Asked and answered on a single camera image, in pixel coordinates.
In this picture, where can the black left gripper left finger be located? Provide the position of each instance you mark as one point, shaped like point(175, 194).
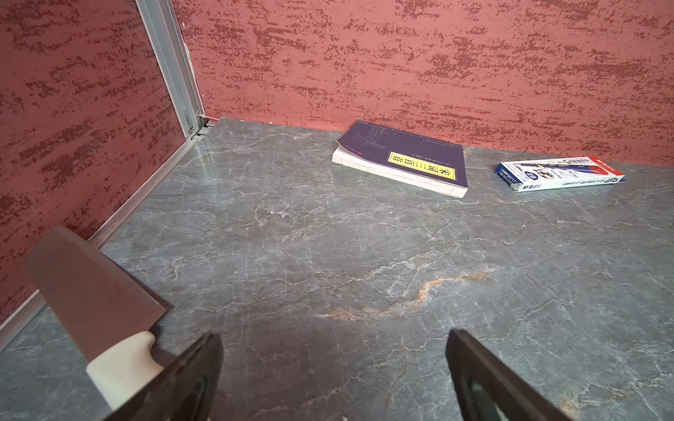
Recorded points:
point(181, 387)

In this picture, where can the knife with cream handle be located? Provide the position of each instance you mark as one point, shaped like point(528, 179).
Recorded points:
point(104, 310)

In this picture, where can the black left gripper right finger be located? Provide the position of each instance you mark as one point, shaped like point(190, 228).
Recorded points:
point(487, 389)

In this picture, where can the aluminium left corner post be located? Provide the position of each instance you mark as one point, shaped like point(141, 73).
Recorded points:
point(174, 60)

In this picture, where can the white blue pen box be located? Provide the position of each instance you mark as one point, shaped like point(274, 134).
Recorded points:
point(545, 174)

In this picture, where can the dark purple book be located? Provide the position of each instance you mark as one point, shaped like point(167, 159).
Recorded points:
point(401, 156)

